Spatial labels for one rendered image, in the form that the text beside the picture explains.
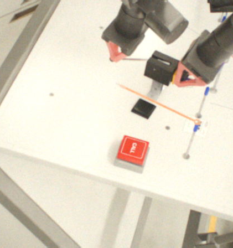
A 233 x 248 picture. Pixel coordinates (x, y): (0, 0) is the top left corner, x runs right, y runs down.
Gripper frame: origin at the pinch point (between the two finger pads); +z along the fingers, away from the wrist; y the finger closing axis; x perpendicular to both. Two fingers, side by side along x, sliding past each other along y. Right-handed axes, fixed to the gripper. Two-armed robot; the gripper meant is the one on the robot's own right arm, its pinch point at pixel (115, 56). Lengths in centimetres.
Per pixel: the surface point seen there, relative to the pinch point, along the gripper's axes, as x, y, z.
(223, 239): -43, -5, 30
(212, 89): -20.7, 7.1, 0.8
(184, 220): -56, 102, 208
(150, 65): -7.5, -1.7, -5.2
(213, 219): -76, 129, 231
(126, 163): -13.9, -20.9, 0.1
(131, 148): -13.2, -18.5, -1.5
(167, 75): -11.4, -1.7, -5.3
